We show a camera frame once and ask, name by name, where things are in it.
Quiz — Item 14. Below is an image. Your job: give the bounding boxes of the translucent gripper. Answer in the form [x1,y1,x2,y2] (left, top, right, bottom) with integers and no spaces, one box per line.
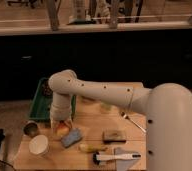
[50,117,72,138]

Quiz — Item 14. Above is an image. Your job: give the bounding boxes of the red yellow apple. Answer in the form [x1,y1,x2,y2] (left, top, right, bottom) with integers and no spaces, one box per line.
[56,123,70,136]

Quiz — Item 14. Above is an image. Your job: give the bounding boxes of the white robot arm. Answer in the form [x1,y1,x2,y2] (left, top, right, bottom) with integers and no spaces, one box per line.
[48,69,192,171]

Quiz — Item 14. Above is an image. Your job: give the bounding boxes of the green plastic bin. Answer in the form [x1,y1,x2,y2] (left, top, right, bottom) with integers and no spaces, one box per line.
[28,77,77,122]

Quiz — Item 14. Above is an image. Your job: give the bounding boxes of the blue sponge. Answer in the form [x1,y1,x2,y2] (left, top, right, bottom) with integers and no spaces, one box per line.
[61,128,82,148]

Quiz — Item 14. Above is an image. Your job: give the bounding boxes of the metal tin can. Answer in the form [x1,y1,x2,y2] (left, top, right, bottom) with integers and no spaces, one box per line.
[23,122,39,137]

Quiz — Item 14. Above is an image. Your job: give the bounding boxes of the yellow banana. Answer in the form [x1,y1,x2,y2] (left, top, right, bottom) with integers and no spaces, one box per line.
[79,144,107,153]

